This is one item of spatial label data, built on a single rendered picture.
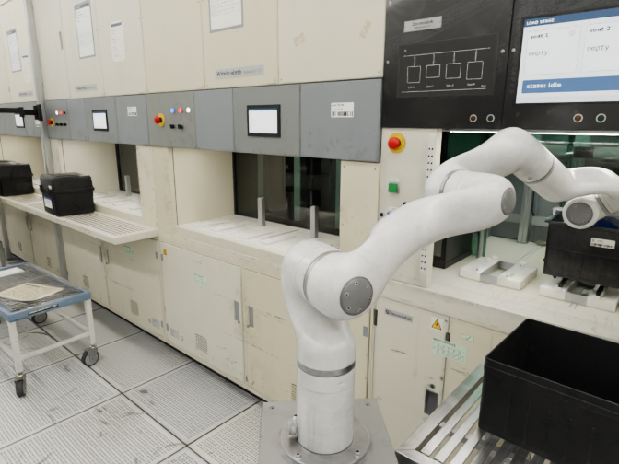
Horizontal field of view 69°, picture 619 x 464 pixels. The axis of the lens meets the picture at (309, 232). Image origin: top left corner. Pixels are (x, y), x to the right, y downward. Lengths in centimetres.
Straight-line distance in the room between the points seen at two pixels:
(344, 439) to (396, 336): 77
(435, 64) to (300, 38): 57
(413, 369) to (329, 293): 99
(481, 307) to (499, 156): 58
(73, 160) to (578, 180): 346
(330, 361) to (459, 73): 94
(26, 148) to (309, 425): 478
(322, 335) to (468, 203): 39
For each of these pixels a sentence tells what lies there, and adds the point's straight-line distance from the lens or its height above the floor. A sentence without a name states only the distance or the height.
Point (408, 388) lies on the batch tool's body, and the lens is 177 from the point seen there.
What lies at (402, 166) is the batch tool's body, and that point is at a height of 128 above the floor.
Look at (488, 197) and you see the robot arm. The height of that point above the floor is 127.
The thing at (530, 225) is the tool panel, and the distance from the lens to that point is 232.
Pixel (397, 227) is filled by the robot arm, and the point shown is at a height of 122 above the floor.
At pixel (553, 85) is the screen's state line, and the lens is 138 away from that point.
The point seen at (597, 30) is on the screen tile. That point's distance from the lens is 137.
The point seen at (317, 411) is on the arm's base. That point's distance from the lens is 95.
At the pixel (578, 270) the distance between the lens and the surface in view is 163.
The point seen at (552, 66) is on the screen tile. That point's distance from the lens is 138.
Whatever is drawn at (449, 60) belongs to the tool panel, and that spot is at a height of 160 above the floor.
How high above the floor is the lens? 142
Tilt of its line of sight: 14 degrees down
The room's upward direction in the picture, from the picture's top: straight up
